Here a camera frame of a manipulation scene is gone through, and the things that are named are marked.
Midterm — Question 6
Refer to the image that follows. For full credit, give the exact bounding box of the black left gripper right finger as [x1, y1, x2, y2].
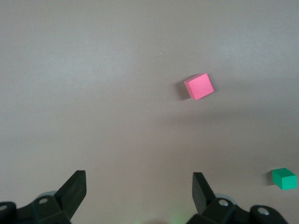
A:
[186, 172, 289, 224]

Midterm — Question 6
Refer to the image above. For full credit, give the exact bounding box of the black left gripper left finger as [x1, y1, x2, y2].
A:
[0, 170, 87, 224]

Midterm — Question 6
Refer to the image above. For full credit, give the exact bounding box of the green cube block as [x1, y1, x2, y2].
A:
[271, 168, 297, 191]

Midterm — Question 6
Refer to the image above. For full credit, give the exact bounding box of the red cube block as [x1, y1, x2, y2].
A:
[184, 72, 214, 101]

